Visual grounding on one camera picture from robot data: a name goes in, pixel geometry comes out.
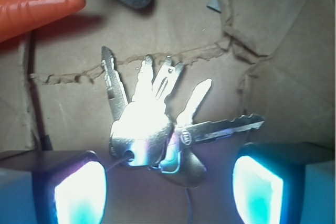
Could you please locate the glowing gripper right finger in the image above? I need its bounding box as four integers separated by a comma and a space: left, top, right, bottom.
232, 142, 335, 223

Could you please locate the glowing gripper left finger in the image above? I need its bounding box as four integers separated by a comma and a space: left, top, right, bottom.
1, 151, 107, 223

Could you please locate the silver key bunch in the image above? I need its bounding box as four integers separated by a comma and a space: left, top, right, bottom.
100, 45, 265, 224

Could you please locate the brown paper bag basket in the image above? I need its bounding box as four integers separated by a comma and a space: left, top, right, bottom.
0, 0, 336, 224

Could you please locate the orange plastic carrot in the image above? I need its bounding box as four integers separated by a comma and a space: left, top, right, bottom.
1, 0, 86, 42

